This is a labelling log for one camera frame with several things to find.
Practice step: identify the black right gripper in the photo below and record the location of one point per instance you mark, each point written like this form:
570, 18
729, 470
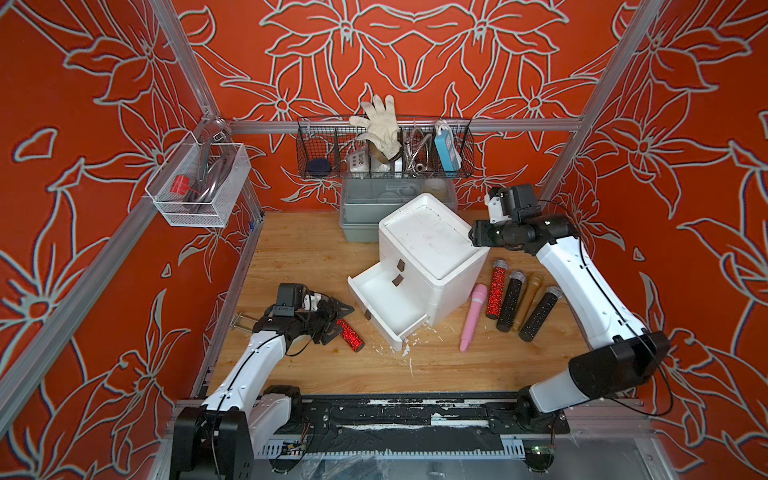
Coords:
479, 234

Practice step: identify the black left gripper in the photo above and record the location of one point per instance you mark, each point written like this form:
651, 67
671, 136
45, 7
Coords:
327, 318

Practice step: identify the red glitter microphone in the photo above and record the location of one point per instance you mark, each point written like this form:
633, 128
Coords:
496, 289
350, 336

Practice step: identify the gold microphone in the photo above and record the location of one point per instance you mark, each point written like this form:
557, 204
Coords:
533, 284

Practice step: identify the pink microphone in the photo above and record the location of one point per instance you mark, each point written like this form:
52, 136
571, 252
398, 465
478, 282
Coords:
478, 298

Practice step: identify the black glitter microphone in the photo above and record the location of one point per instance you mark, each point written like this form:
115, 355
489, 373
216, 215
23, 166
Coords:
540, 313

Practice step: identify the white drawer cabinet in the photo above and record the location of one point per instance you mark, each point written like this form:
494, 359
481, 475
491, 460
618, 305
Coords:
427, 269

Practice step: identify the black microphone silver head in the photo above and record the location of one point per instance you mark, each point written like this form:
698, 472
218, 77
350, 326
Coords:
515, 288

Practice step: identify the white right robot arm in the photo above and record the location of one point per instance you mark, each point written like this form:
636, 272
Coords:
623, 353

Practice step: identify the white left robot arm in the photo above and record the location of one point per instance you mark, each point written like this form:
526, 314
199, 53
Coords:
222, 437

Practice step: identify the blue white box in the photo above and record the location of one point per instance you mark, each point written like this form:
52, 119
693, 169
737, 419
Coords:
448, 154

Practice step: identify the grey plastic storage box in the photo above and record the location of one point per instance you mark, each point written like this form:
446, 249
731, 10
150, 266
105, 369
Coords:
365, 202

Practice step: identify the dark blue round object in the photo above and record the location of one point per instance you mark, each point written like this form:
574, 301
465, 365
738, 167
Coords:
319, 167

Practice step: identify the white work glove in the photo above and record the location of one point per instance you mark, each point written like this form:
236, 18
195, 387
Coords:
380, 125

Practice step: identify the white power strip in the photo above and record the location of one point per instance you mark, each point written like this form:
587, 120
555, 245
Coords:
358, 161

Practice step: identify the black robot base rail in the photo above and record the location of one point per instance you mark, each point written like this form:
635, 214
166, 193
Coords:
413, 425

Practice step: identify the black wire wall basket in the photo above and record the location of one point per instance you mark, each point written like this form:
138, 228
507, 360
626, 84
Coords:
412, 147

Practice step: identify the white wire wall basket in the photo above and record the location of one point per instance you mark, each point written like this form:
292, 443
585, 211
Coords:
200, 188

